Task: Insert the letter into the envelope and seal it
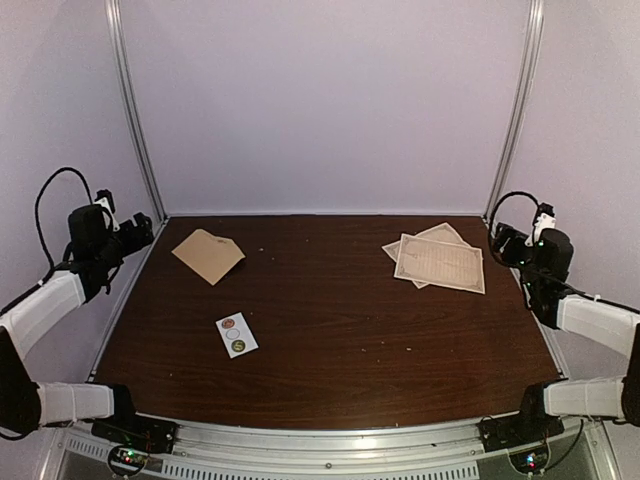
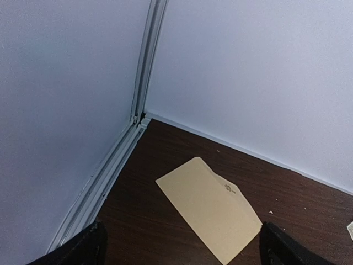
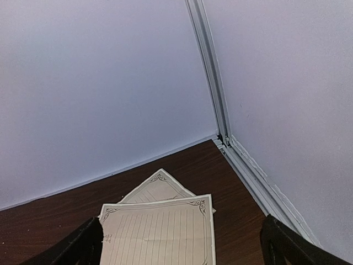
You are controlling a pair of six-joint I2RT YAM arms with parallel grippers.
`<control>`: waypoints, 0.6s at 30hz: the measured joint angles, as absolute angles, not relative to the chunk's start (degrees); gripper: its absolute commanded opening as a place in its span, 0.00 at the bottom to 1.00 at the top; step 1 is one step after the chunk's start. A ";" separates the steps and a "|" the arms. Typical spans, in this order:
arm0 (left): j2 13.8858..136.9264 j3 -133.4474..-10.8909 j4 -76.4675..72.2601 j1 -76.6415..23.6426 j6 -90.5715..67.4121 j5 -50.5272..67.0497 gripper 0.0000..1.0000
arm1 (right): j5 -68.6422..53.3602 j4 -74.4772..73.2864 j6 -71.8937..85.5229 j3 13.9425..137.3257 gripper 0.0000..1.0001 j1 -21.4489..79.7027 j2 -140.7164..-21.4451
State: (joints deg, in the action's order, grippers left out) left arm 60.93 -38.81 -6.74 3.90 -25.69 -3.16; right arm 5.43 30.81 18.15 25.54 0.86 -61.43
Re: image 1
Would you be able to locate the brown paper envelope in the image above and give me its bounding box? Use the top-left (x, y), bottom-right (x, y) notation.
top-left (172, 229), bottom-right (246, 286)

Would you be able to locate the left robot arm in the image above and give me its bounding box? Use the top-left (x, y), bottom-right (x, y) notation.
top-left (1, 202), bottom-right (154, 444)

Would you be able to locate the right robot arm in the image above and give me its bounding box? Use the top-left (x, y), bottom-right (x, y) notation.
top-left (489, 223), bottom-right (639, 442)

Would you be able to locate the white sticker sheet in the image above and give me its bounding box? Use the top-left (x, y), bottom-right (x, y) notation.
top-left (216, 313), bottom-right (259, 359)

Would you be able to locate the right circuit board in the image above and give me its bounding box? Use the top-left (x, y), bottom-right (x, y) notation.
top-left (509, 446), bottom-right (550, 476)

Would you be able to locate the circuit board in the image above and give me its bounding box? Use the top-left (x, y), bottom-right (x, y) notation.
top-left (107, 445), bottom-right (149, 476)
top-left (509, 446), bottom-right (550, 476)

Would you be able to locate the left circuit board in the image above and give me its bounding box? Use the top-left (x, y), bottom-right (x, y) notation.
top-left (107, 445), bottom-right (149, 476)

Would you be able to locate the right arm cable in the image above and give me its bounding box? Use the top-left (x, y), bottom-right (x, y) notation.
top-left (487, 190), bottom-right (544, 266)

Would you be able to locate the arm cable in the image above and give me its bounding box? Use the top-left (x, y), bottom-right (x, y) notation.
top-left (33, 168), bottom-right (96, 274)
top-left (487, 190), bottom-right (544, 266)

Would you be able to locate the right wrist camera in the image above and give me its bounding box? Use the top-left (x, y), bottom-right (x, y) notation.
top-left (525, 203), bottom-right (556, 247)

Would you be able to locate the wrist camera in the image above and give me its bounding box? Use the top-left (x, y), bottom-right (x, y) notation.
top-left (94, 189), bottom-right (120, 232)
top-left (525, 203), bottom-right (556, 247)

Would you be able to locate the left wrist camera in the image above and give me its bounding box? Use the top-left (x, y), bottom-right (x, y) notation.
top-left (94, 189), bottom-right (120, 232)

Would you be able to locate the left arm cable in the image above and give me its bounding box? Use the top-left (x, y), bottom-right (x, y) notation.
top-left (33, 168), bottom-right (96, 274)

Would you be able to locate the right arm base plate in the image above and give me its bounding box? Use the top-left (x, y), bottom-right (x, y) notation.
top-left (477, 413), bottom-right (564, 452)

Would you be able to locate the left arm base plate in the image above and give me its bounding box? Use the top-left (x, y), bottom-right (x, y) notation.
top-left (91, 415), bottom-right (178, 454)

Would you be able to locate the front aluminium rail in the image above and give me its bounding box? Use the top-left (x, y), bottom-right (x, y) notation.
top-left (42, 417), bottom-right (621, 480)

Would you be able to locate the left aluminium frame post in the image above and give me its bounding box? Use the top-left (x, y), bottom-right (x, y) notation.
top-left (104, 0), bottom-right (168, 223)

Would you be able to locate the aluminium frame post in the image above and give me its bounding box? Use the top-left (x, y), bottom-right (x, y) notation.
top-left (483, 0), bottom-right (545, 220)
top-left (104, 0), bottom-right (168, 223)

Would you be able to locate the right aluminium frame post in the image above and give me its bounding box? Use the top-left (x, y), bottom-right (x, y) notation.
top-left (483, 0), bottom-right (545, 220)

